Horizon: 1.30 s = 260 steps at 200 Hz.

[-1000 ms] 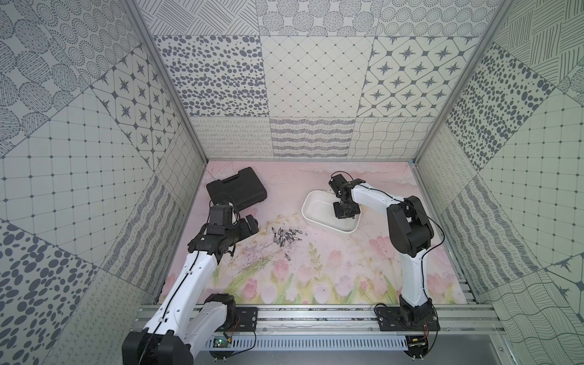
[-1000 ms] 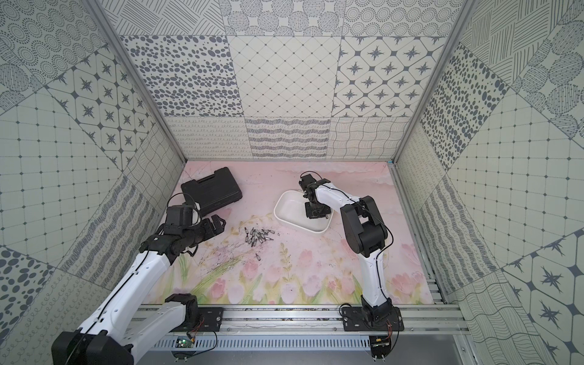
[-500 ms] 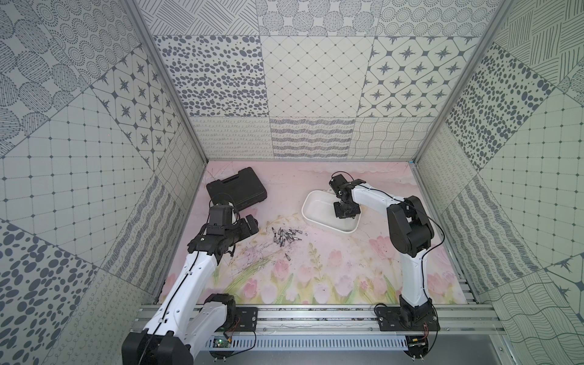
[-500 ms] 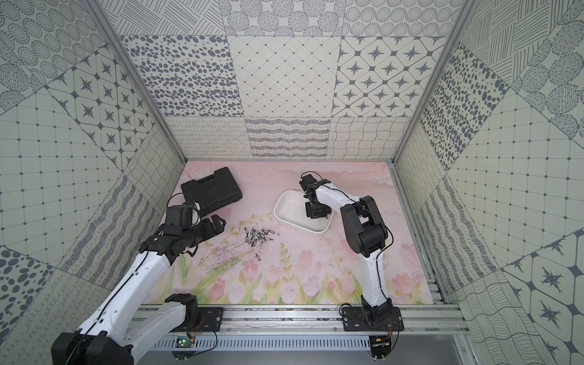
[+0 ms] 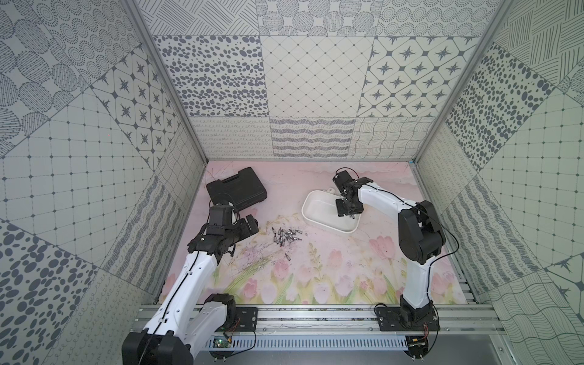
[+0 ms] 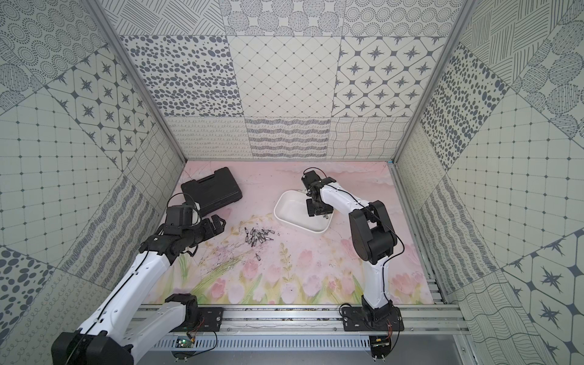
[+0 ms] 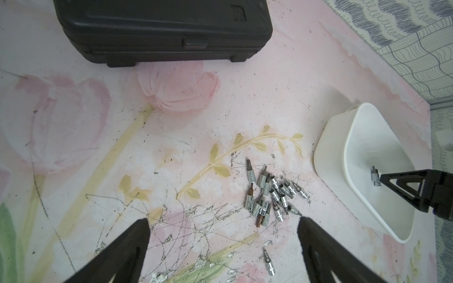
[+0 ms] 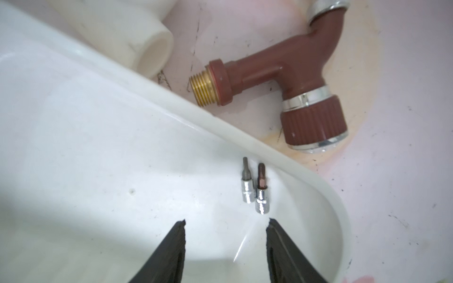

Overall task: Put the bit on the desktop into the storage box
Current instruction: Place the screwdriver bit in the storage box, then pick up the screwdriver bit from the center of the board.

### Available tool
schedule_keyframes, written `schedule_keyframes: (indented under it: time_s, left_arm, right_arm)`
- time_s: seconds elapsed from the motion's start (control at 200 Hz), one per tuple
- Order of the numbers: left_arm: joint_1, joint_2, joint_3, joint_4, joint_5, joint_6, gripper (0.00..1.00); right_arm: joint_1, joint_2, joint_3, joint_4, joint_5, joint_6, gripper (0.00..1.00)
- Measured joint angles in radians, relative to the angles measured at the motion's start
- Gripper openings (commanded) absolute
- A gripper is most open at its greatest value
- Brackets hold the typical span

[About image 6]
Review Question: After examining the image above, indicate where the white slotted cable duct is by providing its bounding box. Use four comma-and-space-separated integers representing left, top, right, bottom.
151, 334, 370, 352

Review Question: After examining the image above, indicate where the white plastic storage box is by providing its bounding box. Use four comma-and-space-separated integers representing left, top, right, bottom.
273, 190, 334, 235

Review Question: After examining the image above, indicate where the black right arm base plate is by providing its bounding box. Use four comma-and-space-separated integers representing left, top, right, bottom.
339, 306, 405, 332

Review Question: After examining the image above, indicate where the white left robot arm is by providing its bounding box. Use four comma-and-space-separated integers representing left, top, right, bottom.
51, 203, 226, 364

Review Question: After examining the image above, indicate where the black plastic tool case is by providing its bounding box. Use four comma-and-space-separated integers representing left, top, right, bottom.
181, 167, 243, 217

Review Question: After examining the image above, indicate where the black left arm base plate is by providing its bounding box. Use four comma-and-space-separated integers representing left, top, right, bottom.
176, 307, 224, 332

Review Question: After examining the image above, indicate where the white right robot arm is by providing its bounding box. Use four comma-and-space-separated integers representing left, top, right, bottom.
301, 167, 400, 321

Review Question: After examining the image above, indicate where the aluminium mounting rail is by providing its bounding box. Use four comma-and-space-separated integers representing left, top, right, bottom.
127, 303, 471, 337

